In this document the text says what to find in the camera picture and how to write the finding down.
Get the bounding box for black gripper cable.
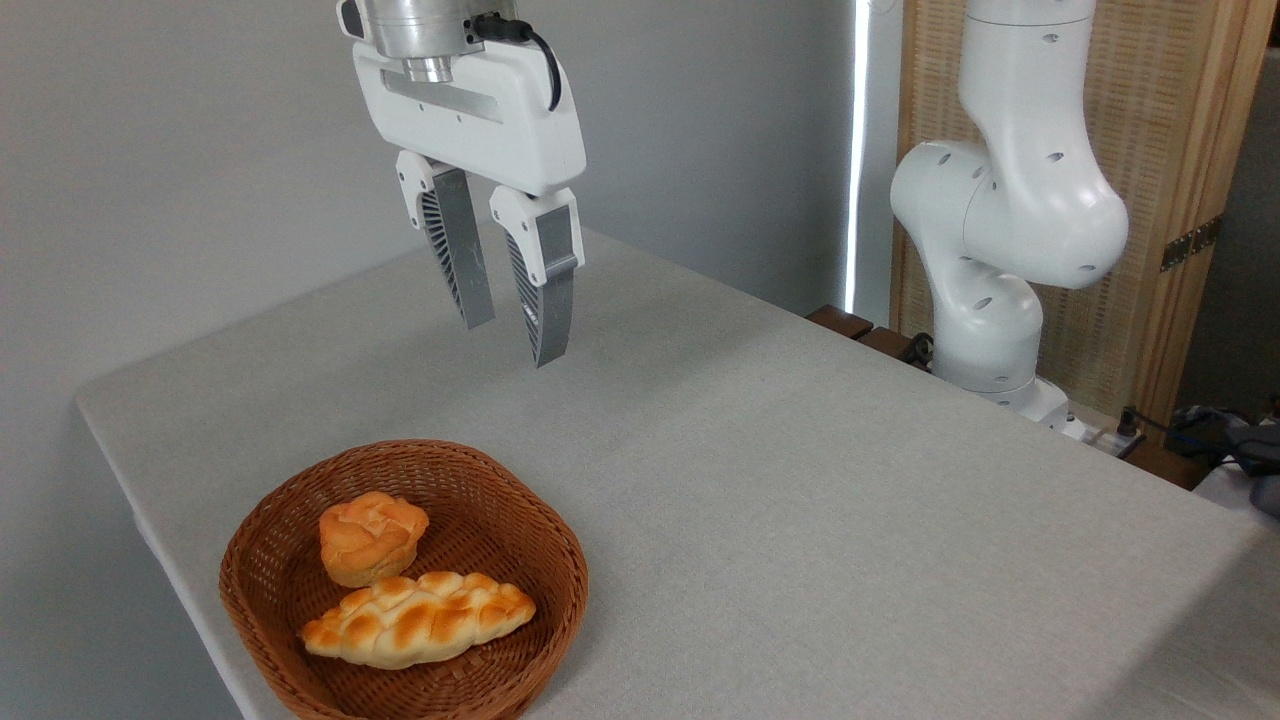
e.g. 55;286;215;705
470;12;565;113

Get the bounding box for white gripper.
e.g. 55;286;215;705
352;40;588;368

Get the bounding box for grey tablecloth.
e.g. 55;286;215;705
75;225;1280;720

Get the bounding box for black power cable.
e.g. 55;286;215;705
1116;404;1241;471

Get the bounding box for metal screen hinge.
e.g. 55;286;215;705
1160;215;1223;273

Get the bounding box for round golden bread bun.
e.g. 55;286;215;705
318;491;431;589

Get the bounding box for dark wooden slat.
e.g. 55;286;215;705
1122;440;1213;492
858;327;919;365
806;305;874;341

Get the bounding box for white power strip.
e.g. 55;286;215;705
1060;420;1147;461

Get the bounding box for wooden rattan folding screen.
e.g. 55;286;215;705
890;0;1280;431

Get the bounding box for brown wicker basket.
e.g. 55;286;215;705
218;439;590;720

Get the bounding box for grey blue bag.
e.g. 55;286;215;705
1165;403;1280;519

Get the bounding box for long braided bread loaf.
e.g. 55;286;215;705
300;571;537;670

